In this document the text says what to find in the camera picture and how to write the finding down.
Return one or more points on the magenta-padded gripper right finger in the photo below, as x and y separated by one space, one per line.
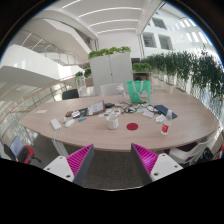
165 165

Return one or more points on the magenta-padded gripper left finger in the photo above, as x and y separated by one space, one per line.
58 166

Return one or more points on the white plastic chair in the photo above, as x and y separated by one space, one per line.
191 151

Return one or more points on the red chair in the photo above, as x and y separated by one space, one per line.
28 154

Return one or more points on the white computer mouse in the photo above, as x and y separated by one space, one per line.
69 123

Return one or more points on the open laptop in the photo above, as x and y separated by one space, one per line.
16 146

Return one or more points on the clear plastic bag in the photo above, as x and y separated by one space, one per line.
160 118

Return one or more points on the flat round red coaster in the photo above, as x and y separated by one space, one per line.
132 126

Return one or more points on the small blue-green pack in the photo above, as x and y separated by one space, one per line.
82 119

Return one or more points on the white grid-pattern cup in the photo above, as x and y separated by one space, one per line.
112 123

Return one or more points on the brown paper booklet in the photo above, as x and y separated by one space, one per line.
96 107

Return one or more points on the black chair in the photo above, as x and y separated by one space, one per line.
70 94

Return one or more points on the colourful sticker sheet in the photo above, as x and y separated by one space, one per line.
111 113

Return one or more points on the green tote bag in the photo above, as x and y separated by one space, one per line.
139 92

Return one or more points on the black power bank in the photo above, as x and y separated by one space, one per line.
109 105

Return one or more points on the clear flask with white lid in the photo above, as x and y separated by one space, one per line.
120 94

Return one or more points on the row of tall green plants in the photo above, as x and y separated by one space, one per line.
186 70

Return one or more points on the wooden planter with plants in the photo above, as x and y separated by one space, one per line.
141 68

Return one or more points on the white cabinet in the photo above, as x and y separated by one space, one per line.
111 71

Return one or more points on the leafy green cabinet plants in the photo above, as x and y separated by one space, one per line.
108 51

